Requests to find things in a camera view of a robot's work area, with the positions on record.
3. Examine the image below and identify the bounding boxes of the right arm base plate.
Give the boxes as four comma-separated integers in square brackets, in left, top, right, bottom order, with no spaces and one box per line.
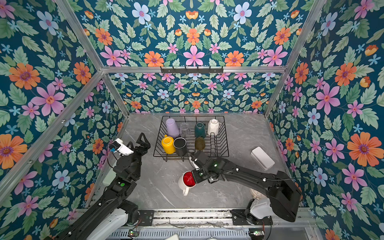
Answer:
[230,209,273,226]

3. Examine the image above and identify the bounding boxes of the white ceramic mug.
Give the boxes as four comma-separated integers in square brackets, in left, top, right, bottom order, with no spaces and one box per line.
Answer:
[207,119,221,136]

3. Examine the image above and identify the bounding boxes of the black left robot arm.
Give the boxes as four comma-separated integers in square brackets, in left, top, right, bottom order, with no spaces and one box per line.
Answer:
[45,133,151,240]

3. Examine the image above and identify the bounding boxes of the lilac plastic cup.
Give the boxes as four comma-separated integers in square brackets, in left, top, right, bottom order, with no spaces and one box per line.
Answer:
[166,118,180,138]

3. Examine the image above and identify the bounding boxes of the yellow mug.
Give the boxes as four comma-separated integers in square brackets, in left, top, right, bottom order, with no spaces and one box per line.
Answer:
[162,135,176,155]

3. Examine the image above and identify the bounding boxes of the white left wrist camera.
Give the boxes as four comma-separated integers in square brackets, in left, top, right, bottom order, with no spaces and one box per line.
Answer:
[110,138,134,156]

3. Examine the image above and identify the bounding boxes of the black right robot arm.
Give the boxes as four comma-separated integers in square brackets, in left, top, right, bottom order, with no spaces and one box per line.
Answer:
[189,151,302,222]

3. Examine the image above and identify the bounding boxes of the clear drinking glass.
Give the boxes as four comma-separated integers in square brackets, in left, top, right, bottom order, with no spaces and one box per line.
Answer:
[180,122,191,138]

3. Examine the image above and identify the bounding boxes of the round pink wall clock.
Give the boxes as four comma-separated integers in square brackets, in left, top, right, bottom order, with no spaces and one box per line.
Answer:
[250,189,266,200]

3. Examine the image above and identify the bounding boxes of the olive textured glass tumbler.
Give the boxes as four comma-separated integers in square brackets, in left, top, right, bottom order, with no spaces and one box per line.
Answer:
[195,137,206,151]

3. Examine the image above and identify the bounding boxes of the green mug cream interior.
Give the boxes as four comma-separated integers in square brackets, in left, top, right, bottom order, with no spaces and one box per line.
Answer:
[195,122,206,139]

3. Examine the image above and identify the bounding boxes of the dark wall hook rail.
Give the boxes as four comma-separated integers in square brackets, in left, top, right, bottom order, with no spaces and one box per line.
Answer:
[160,67,224,75]

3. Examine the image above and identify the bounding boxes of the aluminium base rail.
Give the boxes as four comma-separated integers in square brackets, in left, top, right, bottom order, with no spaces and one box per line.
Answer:
[70,207,317,229]

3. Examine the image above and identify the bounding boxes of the white mug red interior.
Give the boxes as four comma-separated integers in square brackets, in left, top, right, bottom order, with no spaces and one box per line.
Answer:
[178,171,196,196]

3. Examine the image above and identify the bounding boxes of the black mug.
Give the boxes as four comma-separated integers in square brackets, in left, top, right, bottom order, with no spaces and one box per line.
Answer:
[174,137,188,157]

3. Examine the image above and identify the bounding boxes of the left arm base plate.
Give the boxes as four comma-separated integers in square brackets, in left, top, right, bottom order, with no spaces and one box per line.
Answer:
[138,210,155,227]

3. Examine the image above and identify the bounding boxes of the black wire dish rack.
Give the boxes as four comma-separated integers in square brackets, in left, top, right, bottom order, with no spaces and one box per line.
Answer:
[153,115,229,162]

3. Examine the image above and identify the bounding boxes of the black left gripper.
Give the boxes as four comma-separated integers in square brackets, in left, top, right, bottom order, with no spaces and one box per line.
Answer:
[125,132,150,181]

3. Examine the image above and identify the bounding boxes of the pale green sponge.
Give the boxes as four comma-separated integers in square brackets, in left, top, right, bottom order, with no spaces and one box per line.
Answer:
[103,169,116,187]

